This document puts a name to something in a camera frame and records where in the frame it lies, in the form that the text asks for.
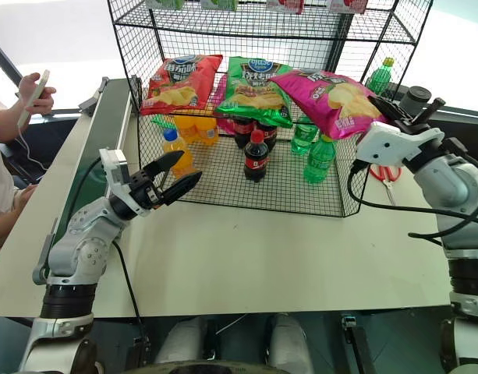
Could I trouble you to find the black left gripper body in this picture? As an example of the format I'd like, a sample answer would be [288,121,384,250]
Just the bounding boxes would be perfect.
[128,168,168,212]

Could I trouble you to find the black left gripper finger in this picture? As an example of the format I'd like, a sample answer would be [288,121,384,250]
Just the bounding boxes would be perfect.
[161,171,204,206]
[143,150,184,177]

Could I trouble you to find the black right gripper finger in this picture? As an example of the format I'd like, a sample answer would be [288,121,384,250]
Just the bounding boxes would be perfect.
[416,97,447,122]
[368,94,405,122]

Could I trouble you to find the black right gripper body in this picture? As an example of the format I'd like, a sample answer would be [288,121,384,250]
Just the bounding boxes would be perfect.
[392,110,433,136]

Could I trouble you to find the white smartphone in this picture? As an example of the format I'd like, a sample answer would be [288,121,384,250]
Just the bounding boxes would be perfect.
[16,69,51,128]

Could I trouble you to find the green conveyor belt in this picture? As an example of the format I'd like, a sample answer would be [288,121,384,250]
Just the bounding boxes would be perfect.
[31,76,144,288]

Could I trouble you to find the person's bare hand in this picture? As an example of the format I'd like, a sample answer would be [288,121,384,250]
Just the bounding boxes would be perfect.
[18,72,58,116]

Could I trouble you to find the orange soda bottle blue cap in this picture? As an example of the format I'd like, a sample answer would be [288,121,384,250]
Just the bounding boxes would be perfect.
[161,128,196,177]

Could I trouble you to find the grey cylindrical can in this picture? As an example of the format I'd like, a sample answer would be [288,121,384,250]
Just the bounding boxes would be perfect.
[398,85,433,117]

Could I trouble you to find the green soda bottle yellow cap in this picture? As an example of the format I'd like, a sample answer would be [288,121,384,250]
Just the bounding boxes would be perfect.
[363,57,398,97]

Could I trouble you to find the green foil snack bag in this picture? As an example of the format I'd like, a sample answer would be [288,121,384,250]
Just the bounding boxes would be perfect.
[150,115,176,129]

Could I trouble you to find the magenta potato chip bag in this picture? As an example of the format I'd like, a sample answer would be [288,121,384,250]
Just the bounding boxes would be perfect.
[269,69,390,142]

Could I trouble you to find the red potato chip bag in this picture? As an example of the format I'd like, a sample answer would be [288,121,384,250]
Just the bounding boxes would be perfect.
[140,54,225,117]

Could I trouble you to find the cola bottle red cap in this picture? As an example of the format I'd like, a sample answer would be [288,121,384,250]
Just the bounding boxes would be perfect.
[243,129,272,184]

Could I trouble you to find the pink snack bag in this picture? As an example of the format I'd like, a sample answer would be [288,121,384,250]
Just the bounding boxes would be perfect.
[216,73,240,136]

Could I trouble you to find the red snack box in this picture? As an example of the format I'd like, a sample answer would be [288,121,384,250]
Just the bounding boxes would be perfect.
[266,0,306,15]
[331,0,370,15]

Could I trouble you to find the green potato chip bag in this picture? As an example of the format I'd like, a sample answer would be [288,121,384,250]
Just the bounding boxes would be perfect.
[214,55,295,130]

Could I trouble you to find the black side desk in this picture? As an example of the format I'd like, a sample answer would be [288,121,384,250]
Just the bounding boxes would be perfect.
[0,114,82,186]

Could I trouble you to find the green snack box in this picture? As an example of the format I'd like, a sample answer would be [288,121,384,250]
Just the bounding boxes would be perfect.
[199,0,240,12]
[144,0,186,11]

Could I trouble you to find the grey robot leg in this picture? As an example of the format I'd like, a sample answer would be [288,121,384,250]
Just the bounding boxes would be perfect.
[268,312,310,370]
[163,316,204,368]

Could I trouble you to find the black table strut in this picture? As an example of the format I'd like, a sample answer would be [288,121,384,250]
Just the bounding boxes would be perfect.
[338,312,381,374]

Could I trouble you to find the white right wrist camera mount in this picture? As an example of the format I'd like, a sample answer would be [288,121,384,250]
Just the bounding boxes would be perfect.
[354,121,445,168]

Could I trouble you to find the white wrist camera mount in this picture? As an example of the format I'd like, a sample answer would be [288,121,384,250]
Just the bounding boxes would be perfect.
[354,121,445,168]
[98,147,130,192]

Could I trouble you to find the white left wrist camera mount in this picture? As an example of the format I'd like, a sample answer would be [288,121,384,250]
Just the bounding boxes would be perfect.
[98,147,130,192]

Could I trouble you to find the black wire mesh rack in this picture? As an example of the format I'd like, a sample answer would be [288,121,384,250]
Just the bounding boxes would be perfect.
[105,0,435,219]

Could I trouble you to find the red handled scissors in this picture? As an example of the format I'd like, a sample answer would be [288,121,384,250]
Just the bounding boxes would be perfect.
[368,162,404,207]

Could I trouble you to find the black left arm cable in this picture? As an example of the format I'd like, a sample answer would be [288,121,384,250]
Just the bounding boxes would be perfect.
[69,155,149,366]

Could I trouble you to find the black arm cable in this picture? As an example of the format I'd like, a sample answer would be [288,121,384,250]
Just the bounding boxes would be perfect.
[69,155,149,366]
[347,157,478,250]

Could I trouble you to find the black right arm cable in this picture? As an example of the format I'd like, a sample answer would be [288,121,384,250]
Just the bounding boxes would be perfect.
[347,157,478,250]

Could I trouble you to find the white phone cable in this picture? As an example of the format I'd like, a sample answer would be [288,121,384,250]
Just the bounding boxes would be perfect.
[17,123,49,171]

